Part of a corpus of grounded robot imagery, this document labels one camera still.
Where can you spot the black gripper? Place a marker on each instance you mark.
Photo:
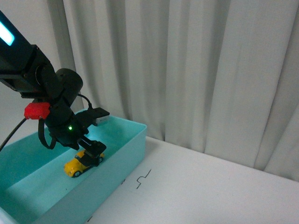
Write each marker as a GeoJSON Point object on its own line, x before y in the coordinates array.
{"type": "Point", "coordinates": [69, 129]}

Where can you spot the yellow beetle toy car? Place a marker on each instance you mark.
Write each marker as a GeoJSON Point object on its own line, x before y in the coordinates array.
{"type": "Point", "coordinates": [75, 168]}

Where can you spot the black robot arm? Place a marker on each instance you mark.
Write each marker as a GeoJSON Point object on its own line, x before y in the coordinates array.
{"type": "Point", "coordinates": [24, 68]}

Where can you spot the turquoise plastic bin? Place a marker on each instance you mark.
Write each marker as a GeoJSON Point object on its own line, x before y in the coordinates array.
{"type": "Point", "coordinates": [34, 189]}

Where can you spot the grey curtain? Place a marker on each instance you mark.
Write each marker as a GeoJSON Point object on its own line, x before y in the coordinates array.
{"type": "Point", "coordinates": [219, 77]}

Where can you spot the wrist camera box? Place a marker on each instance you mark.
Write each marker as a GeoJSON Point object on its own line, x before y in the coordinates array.
{"type": "Point", "coordinates": [92, 116]}

